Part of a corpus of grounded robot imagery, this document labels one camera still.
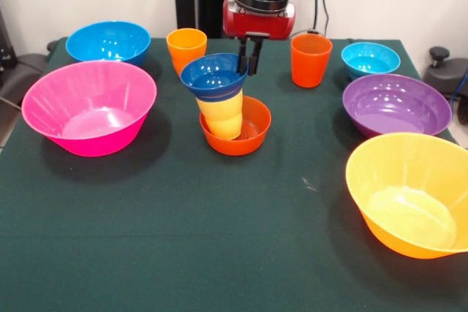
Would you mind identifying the small cyan bowl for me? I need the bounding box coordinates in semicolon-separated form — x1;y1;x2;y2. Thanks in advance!
341;42;401;81

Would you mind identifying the yellow cup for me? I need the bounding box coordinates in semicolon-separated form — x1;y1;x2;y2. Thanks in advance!
196;91;244;141

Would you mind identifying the medium sky blue bowl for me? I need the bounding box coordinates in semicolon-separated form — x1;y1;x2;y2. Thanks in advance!
65;20;152;68

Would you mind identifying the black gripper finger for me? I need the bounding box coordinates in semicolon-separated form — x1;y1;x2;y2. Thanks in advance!
236;36;252;74
248;37;263;75

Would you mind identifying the purple bowl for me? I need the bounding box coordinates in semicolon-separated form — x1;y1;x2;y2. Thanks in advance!
341;73;453;138

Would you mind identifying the large yellow bowl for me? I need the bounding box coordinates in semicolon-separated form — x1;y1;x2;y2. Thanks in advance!
345;132;468;260

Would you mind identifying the blue cable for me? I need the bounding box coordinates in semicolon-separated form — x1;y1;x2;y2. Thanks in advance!
450;70;468;103

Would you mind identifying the black stand foot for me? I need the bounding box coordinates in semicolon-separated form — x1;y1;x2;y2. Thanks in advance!
0;52;50;108
423;46;468;96

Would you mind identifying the small red bowl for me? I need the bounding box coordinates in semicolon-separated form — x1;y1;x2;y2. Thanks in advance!
198;95;272;156

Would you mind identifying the dark green tablecloth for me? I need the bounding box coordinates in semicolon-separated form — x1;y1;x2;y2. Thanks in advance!
0;37;468;312

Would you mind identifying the orange cup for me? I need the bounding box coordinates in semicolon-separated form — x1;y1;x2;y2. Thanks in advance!
166;27;208;77

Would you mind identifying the large pink bowl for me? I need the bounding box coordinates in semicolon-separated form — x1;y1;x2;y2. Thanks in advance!
20;59;158;158

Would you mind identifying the red cup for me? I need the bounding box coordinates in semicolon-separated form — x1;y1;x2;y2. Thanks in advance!
290;33;334;89

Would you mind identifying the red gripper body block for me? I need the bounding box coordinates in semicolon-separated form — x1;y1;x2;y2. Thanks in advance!
222;0;296;41

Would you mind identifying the small dark blue bowl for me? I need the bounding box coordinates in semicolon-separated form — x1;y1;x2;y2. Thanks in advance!
179;53;250;104

